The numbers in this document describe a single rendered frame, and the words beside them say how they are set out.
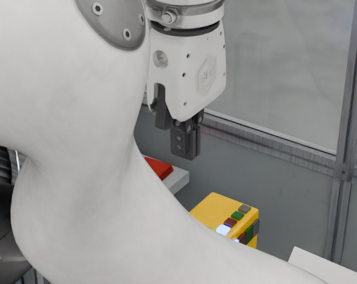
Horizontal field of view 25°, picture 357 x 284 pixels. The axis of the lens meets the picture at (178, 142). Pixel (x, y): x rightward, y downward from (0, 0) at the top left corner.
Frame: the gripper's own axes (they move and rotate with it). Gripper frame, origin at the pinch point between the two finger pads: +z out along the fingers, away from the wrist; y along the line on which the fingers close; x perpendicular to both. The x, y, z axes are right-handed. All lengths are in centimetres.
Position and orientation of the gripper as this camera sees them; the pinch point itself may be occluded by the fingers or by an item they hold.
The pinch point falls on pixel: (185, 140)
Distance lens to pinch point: 96.3
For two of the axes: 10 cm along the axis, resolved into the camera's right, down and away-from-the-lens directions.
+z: 0.1, 8.5, 5.3
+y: 5.5, -4.4, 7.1
